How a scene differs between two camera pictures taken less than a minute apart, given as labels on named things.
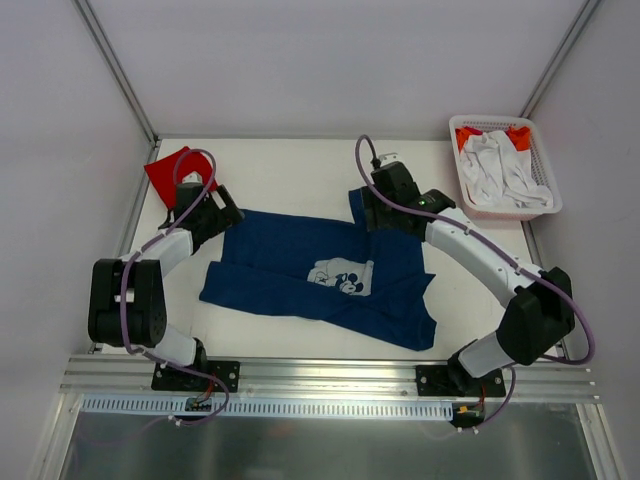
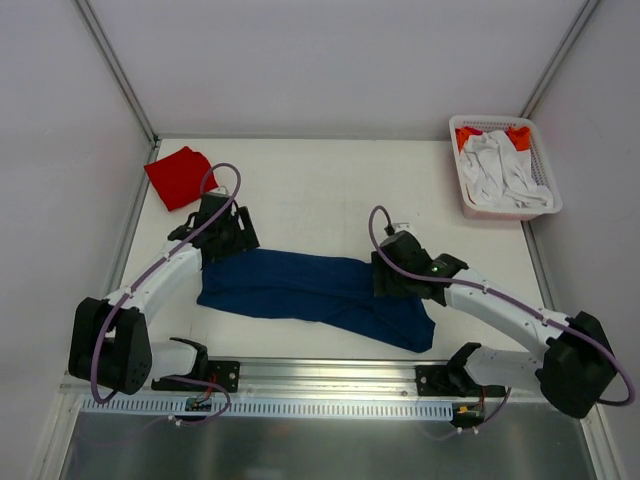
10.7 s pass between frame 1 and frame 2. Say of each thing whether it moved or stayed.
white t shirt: stayed
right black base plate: stayed
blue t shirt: moved
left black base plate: stayed
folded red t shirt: stayed
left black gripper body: moved
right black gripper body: moved
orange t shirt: stayed
